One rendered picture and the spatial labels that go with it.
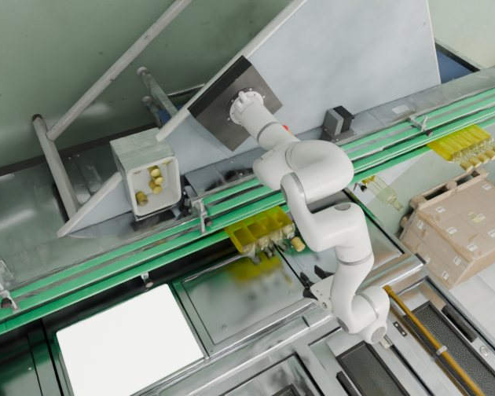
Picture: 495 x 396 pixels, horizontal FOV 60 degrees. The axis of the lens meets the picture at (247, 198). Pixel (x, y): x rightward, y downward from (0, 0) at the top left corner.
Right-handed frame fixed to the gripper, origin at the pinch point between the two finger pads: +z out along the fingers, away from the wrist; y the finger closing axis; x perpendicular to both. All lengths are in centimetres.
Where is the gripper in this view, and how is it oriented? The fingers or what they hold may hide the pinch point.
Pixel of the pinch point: (311, 275)
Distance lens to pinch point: 135.7
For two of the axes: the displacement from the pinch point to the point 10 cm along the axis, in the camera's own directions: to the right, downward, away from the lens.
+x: -1.2, -8.6, -5.0
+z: -4.9, -3.9, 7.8
